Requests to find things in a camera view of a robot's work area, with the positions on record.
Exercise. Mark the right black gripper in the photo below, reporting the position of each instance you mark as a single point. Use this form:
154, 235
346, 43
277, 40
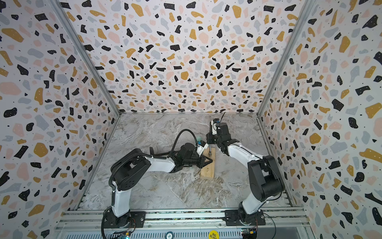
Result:
210, 138

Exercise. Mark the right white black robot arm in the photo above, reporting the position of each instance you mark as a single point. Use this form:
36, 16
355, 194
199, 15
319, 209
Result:
264, 176

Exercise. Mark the wooden plank block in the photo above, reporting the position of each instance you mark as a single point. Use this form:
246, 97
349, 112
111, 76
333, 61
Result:
207, 172

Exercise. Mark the aluminium rail frame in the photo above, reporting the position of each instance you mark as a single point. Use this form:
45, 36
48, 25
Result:
281, 223

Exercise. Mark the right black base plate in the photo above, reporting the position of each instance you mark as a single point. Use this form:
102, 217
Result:
239, 217

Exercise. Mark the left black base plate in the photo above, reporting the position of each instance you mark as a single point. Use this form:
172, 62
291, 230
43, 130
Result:
132, 219

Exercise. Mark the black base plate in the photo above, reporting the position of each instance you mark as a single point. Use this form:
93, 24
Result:
132, 219
239, 217

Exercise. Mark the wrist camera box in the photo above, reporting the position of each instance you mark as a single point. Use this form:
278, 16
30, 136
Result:
202, 145
213, 126

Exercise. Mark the yellow round sticker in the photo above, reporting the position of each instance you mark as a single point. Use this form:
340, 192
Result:
213, 234

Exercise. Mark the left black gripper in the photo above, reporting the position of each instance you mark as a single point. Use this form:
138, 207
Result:
198, 158

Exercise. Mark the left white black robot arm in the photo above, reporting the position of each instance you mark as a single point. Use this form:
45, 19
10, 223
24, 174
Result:
127, 172

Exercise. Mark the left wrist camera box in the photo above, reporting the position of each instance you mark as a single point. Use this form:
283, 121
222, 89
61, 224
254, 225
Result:
202, 145

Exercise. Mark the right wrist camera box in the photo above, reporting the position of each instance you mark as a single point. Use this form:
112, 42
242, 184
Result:
213, 126

